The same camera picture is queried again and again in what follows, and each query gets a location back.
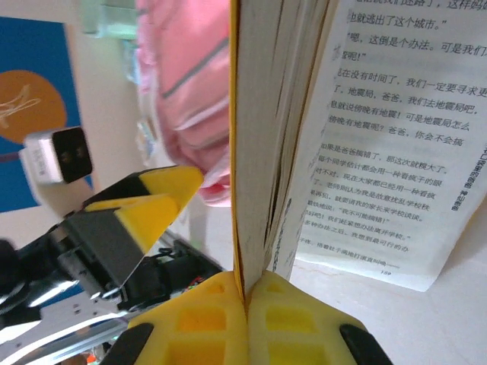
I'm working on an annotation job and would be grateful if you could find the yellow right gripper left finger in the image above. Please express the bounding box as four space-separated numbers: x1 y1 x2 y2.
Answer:
100 270 249 365

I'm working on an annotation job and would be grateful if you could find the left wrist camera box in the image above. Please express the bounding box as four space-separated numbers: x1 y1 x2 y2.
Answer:
21 127 94 186

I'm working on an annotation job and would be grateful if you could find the yellow cover book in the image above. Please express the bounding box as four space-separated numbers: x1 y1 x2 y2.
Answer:
228 0 487 294

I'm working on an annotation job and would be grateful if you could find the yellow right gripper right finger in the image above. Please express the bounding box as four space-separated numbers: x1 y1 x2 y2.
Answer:
246 269 395 365

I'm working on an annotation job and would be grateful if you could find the blue white tissue pack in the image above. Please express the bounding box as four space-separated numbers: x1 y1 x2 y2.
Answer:
135 117 160 168

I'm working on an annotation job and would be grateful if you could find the pink backpack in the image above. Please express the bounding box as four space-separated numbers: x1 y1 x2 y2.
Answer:
135 0 234 208

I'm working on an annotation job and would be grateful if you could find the mint green square case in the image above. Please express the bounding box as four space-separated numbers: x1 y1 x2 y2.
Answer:
81 0 140 39

